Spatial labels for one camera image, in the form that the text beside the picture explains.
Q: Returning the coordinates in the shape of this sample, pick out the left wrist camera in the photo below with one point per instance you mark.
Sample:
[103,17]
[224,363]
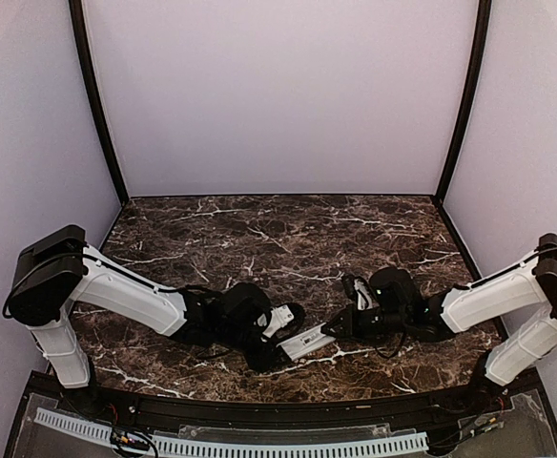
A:
[285,322]

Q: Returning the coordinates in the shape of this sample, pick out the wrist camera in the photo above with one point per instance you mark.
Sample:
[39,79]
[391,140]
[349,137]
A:
[285,322]
[357,289]

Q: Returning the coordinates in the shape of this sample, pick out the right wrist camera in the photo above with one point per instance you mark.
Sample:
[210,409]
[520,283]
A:
[357,289]

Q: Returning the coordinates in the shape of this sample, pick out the black front rail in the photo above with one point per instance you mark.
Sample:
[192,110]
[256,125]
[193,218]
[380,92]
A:
[414,410]

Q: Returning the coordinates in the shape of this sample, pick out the black frame post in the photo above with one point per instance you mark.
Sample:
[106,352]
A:
[85,59]
[474,66]

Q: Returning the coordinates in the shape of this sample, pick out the left black frame post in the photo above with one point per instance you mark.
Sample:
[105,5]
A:
[85,59]

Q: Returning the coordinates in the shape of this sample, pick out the white slotted cable duct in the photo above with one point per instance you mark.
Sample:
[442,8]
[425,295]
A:
[211,443]

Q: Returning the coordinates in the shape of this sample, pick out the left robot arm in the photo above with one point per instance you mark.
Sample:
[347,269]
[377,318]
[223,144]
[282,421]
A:
[63,268]

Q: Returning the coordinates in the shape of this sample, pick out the right black frame post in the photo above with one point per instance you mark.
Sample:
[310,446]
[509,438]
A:
[474,66]

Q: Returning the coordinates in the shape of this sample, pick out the white remote control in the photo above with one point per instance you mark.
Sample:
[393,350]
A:
[305,343]

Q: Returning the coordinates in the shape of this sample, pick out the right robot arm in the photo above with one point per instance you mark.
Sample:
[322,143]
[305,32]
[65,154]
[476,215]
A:
[390,302]

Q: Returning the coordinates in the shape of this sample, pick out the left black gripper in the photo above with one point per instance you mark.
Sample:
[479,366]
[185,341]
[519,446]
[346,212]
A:
[266,360]

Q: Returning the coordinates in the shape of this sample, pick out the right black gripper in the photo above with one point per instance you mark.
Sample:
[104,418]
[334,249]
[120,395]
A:
[348,321]

